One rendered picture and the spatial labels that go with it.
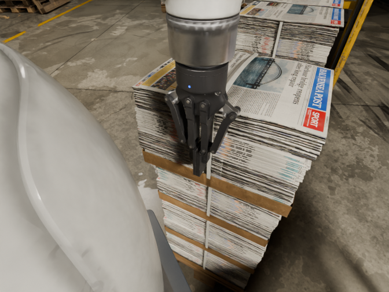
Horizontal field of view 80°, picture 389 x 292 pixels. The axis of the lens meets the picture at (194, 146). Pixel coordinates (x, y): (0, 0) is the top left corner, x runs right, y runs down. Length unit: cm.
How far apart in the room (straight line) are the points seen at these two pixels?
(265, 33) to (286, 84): 49
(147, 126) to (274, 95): 28
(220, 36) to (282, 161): 25
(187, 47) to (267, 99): 22
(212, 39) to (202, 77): 5
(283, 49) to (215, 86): 69
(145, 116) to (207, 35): 29
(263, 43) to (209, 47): 71
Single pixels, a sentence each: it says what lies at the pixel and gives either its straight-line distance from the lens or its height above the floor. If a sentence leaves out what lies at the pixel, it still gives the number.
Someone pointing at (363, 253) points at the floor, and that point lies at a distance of 168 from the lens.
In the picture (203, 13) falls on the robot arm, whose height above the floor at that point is 123.
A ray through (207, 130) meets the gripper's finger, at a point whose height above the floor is 105.
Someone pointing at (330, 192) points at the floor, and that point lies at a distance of 184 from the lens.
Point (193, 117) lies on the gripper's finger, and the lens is 38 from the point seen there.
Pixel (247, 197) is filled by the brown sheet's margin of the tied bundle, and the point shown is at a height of 86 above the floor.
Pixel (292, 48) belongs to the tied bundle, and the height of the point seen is 98.
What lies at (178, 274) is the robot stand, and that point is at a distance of 31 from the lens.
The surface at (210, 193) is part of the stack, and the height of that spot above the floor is 76.
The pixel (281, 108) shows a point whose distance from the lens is 44.
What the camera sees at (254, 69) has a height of 106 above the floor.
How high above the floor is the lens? 129
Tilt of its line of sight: 43 degrees down
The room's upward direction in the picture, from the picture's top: straight up
